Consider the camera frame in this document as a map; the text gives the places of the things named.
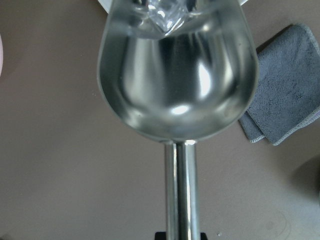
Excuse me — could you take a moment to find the ice cube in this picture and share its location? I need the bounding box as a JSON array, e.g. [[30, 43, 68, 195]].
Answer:
[[129, 0, 199, 39]]

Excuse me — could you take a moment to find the stainless steel ice scoop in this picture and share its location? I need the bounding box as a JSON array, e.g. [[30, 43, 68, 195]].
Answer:
[[97, 0, 259, 240]]

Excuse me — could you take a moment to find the grey folded cloth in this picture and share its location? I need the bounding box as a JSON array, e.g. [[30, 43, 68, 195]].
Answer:
[[239, 24, 320, 146]]

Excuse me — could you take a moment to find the pink bowl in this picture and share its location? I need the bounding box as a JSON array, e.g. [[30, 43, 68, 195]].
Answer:
[[0, 35, 4, 76]]

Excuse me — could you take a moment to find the white serving tray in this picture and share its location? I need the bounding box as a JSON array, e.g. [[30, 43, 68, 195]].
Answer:
[[97, 0, 248, 13]]

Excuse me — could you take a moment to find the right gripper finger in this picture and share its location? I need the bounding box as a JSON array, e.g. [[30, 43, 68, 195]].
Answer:
[[154, 226, 208, 240]]

